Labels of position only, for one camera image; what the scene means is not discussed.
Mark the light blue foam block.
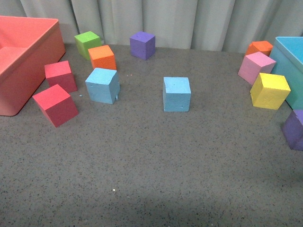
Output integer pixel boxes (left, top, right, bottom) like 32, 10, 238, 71
162, 77, 191, 112
85, 68, 120, 104

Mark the green foam block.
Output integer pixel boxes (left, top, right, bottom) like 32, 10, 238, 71
74, 31, 102, 60

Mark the dark red foam block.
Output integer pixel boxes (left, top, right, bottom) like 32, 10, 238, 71
45, 61, 78, 93

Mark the pink foam block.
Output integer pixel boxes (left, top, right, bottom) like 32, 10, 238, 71
238, 52, 276, 85

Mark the grey curtain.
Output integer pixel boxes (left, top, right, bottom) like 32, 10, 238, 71
0, 0, 303, 52

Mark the yellow foam block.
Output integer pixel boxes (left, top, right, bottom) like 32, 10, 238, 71
250, 73, 291, 110

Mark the orange foam block by bin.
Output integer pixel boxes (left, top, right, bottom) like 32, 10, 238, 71
245, 41, 273, 56

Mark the pink plastic bin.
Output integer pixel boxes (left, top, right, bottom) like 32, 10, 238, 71
0, 16, 65, 116

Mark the dark purple foam block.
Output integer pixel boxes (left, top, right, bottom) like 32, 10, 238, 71
282, 110, 303, 151

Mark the blue plastic bin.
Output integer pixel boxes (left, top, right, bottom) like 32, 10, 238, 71
270, 36, 303, 109

